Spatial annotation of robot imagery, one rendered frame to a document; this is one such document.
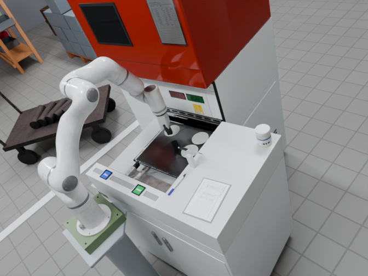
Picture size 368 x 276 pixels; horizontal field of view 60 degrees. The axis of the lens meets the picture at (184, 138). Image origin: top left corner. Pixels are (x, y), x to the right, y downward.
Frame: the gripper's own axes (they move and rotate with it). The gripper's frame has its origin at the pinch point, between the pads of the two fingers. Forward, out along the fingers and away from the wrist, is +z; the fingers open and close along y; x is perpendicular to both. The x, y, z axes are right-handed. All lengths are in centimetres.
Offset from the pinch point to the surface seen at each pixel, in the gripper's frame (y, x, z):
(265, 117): -30, 59, 33
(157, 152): 9.9, -8.6, 5.3
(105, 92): -171, -100, 61
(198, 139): 7.0, 16.0, 5.2
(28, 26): -634, -401, 86
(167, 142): 2.9, -3.0, 5.3
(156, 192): 44.3, -6.0, -0.7
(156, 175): 20.2, -11.8, 13.2
